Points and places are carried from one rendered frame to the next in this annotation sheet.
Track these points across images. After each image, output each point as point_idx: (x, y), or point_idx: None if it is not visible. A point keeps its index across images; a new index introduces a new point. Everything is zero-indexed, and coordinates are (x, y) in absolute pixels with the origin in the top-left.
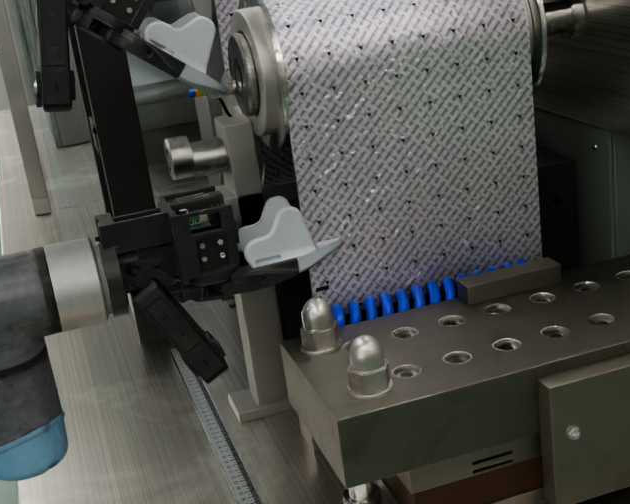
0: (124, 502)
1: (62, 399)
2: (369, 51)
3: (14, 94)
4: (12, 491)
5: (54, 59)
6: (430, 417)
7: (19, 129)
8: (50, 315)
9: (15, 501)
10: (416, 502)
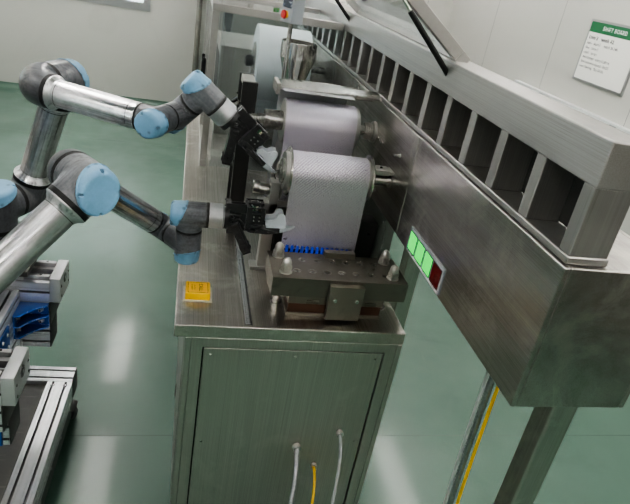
0: (209, 280)
1: None
2: (319, 177)
3: (206, 118)
4: (149, 266)
5: (229, 151)
6: (298, 284)
7: (203, 131)
8: (206, 223)
9: (150, 270)
10: (288, 305)
